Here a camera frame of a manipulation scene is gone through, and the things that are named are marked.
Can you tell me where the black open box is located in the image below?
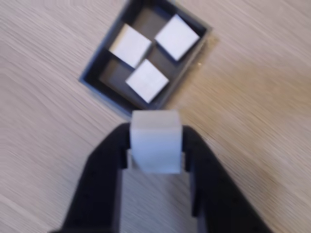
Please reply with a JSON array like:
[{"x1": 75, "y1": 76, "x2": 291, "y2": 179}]
[{"x1": 77, "y1": 0, "x2": 214, "y2": 119}]

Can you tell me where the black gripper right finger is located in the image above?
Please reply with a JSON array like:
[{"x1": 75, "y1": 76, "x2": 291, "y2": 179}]
[{"x1": 181, "y1": 125, "x2": 276, "y2": 233}]

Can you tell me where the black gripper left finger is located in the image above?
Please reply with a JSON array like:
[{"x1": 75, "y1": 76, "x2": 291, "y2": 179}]
[{"x1": 48, "y1": 123, "x2": 132, "y2": 233}]

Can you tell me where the white cube block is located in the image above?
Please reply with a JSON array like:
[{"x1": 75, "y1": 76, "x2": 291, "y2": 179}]
[
  {"x1": 130, "y1": 109, "x2": 183, "y2": 175},
  {"x1": 154, "y1": 13, "x2": 200, "y2": 61},
  {"x1": 125, "y1": 59, "x2": 170, "y2": 104},
  {"x1": 108, "y1": 23, "x2": 153, "y2": 70}
]

